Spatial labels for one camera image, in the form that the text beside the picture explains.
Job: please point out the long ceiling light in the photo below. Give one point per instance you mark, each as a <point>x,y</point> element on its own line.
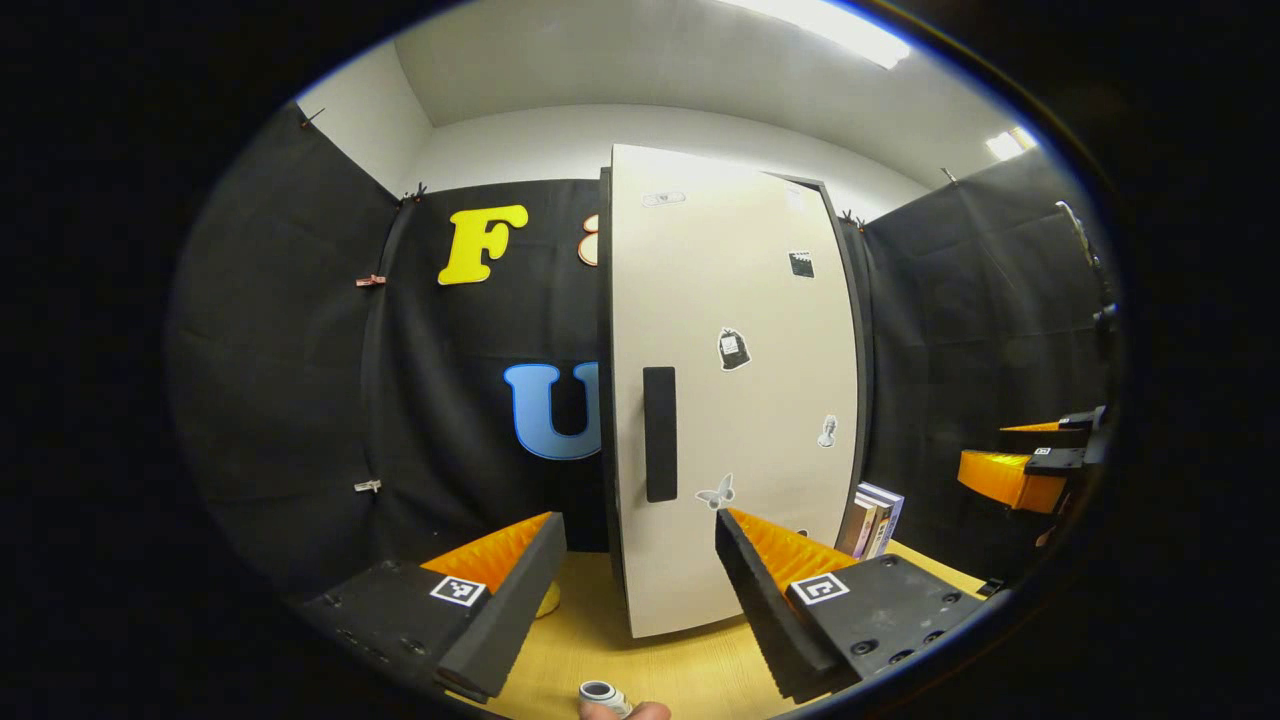
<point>830,30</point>

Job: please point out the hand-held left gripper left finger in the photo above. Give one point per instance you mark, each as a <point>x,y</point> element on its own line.
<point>515,610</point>

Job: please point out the yellow plush toy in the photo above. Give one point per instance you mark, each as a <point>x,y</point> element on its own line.
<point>549,600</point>

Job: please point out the white bottle with green label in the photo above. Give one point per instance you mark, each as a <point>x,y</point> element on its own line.
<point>603,693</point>

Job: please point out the lilac book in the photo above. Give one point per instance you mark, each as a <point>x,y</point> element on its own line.
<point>890,515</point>

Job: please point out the beige cabinet door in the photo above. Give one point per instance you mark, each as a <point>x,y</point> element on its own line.
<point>740,300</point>

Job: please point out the black backdrop cloth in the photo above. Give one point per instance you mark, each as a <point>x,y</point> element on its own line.
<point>300,380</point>

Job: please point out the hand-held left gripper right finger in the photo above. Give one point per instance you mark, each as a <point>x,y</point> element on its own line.
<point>765,605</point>

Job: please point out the beige book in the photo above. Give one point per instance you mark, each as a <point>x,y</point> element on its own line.
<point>850,525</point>

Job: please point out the copper clip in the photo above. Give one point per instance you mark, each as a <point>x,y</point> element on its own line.
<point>370,281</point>

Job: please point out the small black block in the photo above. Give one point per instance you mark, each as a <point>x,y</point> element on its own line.
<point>988,588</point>

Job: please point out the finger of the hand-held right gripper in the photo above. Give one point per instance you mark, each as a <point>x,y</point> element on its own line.
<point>1005,480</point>
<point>1040,435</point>

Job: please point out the small ceiling light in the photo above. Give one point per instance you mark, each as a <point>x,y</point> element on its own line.
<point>1010,143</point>

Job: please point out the white book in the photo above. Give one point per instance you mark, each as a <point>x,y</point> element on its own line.
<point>872,525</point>

